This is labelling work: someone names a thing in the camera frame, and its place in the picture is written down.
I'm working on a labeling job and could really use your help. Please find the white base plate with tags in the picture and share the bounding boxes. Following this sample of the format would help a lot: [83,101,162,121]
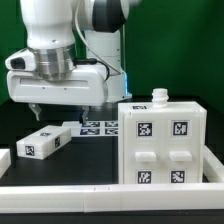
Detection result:
[62,120,118,137]

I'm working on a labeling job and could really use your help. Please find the black cable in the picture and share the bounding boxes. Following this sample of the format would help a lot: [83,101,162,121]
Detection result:
[73,57,111,83]

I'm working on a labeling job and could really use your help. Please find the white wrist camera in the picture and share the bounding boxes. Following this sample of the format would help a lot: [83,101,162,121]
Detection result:
[5,48,37,71]

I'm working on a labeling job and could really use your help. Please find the white cable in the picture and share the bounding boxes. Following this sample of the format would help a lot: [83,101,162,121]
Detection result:
[73,0,123,76]

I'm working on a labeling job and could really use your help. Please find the white fence rail right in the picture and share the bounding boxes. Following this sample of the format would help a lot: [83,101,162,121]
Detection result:
[203,146,224,183]

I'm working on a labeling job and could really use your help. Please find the white door panel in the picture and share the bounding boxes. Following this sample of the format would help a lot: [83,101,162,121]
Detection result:
[168,120,197,184]
[132,120,162,184]

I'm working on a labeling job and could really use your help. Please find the white cabinet top block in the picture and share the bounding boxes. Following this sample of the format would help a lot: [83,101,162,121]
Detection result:
[16,125,71,160]

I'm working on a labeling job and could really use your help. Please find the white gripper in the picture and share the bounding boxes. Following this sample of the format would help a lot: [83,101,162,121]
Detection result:
[7,65,108,123]

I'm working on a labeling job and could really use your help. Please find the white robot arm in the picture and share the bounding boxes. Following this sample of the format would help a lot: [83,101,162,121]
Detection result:
[5,0,142,114]

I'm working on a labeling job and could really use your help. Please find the white fence rail front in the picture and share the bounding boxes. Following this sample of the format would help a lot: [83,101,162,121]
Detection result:
[0,183,224,213]

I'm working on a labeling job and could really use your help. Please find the white cabinet body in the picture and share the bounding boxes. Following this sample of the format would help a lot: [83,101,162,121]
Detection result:
[118,88,207,184]

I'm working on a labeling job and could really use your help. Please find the white fence rail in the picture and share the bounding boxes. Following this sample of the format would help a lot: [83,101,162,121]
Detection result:
[0,183,224,213]
[0,149,11,178]
[203,146,224,183]

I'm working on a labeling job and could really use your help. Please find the white fence rail left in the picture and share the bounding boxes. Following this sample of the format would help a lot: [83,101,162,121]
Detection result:
[0,149,11,178]

